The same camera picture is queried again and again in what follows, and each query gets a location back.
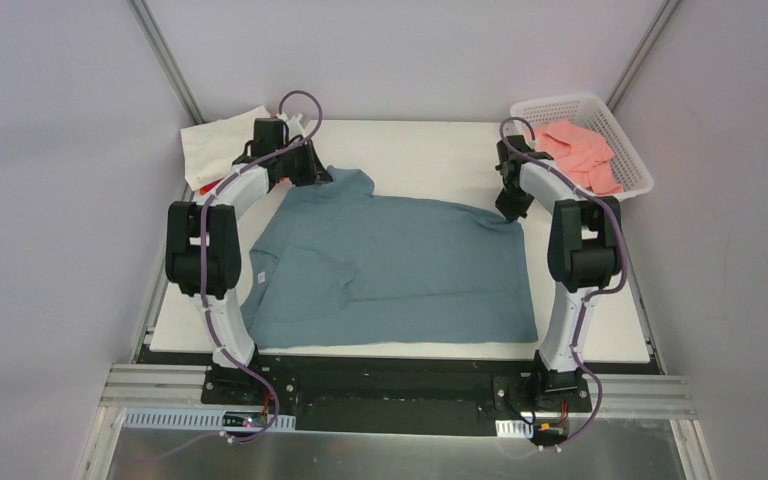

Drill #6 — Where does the blue-grey t-shirt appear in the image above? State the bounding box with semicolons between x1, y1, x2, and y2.
241;168;538;349

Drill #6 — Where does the red folded t-shirt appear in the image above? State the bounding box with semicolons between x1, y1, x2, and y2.
202;178;222;190

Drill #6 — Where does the right white cable duct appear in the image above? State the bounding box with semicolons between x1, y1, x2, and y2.
495;420;534;439

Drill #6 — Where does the white cable duct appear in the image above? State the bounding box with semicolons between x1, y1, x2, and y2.
495;420;534;439
122;408;296;433

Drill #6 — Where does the white folded t-shirt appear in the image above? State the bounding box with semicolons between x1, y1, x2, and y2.
180;105;270;191

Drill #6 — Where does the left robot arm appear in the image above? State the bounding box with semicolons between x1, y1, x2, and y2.
164;117;333;405

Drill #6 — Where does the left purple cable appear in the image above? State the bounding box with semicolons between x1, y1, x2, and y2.
198;89;324;446

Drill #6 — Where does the left white cable duct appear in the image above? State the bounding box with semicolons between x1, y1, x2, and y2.
122;408;296;433

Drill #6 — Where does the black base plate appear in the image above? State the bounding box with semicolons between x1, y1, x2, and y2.
201;354;592;436

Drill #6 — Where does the aluminium frame rail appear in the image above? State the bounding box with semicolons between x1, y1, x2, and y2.
100;364;207;408

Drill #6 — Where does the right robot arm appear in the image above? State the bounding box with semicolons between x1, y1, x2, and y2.
495;135;623;410

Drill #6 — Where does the white plastic basket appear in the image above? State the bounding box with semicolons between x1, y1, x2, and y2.
505;94;654;200

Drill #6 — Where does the purple cable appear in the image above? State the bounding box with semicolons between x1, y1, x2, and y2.
198;89;324;446
499;117;629;453

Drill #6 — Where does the pink t-shirt in basket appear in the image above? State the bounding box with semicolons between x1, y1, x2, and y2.
536;120;624;196

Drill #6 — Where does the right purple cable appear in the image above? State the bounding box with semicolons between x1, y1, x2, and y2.
499;117;629;453

